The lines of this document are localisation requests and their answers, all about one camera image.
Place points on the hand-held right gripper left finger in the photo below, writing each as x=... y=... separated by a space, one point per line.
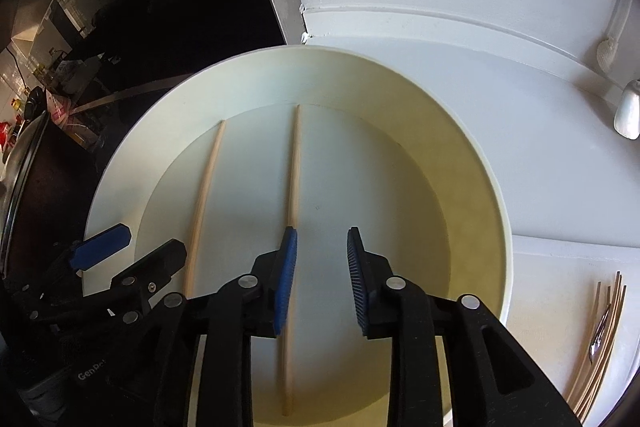
x=285 y=279

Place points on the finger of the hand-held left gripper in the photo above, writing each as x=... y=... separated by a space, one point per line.
x=102 y=247
x=155 y=264

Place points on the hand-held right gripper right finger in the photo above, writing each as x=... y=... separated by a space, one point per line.
x=356 y=282

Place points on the long wooden chopstick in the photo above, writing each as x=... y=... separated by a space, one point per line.
x=293 y=187
x=205 y=207

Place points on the white round bowl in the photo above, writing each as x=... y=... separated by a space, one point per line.
x=450 y=157

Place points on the bunch of wooden chopsticks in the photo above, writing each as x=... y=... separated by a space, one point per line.
x=580 y=394

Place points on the white cutting board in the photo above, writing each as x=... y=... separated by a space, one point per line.
x=550 y=307

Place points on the metal fork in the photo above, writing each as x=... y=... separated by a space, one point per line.
x=595 y=342

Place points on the metal spatula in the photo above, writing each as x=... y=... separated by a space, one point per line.
x=627 y=109

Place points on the white dish brush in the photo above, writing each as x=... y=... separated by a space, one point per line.
x=606 y=51

